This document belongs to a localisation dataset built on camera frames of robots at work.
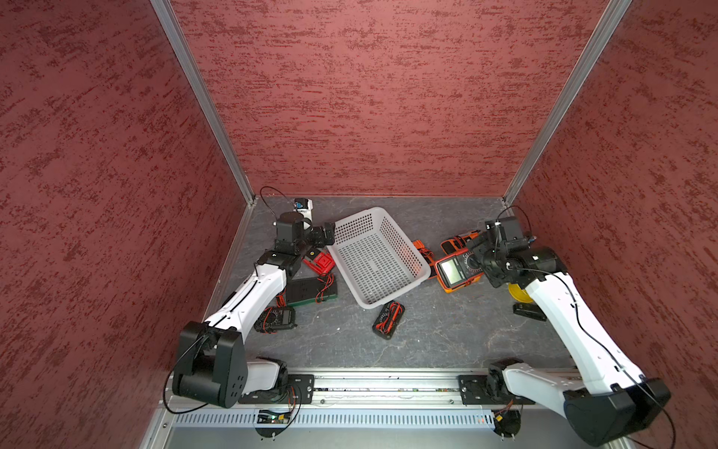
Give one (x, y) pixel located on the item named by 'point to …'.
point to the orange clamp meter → (427, 254)
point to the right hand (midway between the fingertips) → (473, 258)
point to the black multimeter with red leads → (388, 319)
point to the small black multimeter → (275, 320)
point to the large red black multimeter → (458, 270)
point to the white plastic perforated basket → (374, 258)
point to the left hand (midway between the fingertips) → (321, 229)
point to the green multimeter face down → (303, 290)
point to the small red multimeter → (321, 262)
